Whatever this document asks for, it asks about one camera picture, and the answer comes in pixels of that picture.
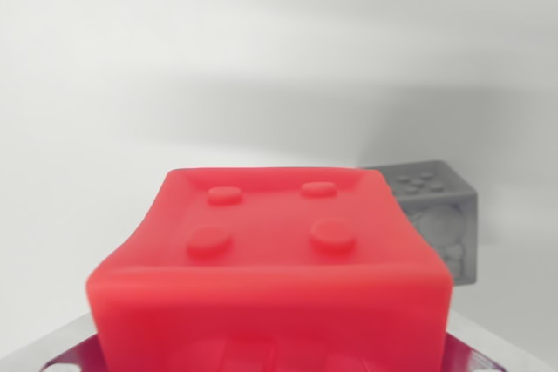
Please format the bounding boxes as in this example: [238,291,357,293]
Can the black-padded silver gripper right finger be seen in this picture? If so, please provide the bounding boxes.
[441,309,532,372]

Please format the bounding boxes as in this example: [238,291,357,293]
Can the black-padded silver gripper left finger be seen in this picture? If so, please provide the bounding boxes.
[0,315,105,372]

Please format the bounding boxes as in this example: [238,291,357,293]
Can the red studded cube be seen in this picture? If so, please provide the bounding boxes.
[85,166,453,372]

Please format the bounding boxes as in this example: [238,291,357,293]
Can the grey studded cube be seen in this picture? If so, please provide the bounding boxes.
[361,159,479,287]

